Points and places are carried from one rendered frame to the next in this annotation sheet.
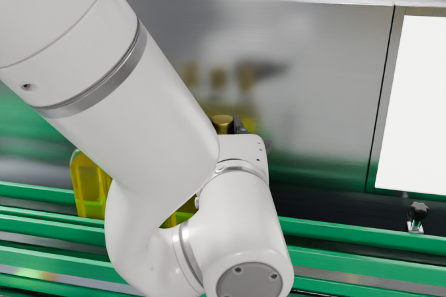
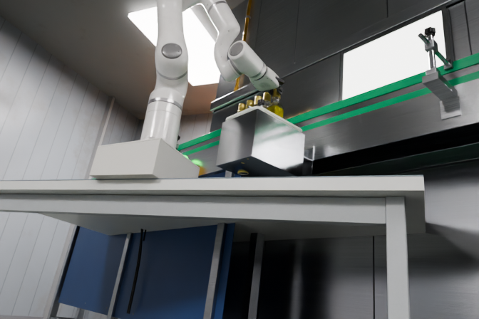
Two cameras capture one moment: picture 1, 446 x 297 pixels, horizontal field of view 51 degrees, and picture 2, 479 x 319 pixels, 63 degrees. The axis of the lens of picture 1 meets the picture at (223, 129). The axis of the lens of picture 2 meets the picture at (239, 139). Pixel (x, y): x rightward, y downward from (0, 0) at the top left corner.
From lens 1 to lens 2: 1.56 m
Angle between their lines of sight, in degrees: 63
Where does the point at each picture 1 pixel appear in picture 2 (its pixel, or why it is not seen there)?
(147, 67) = (224, 4)
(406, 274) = (323, 110)
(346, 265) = (304, 116)
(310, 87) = (317, 88)
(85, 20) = not seen: outside the picture
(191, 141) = (229, 16)
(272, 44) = (306, 80)
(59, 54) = not seen: outside the picture
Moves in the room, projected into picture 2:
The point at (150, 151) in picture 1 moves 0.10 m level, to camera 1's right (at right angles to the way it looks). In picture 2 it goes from (221, 15) to (241, 6)
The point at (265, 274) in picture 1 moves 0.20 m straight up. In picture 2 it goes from (239, 44) to (246, 3)
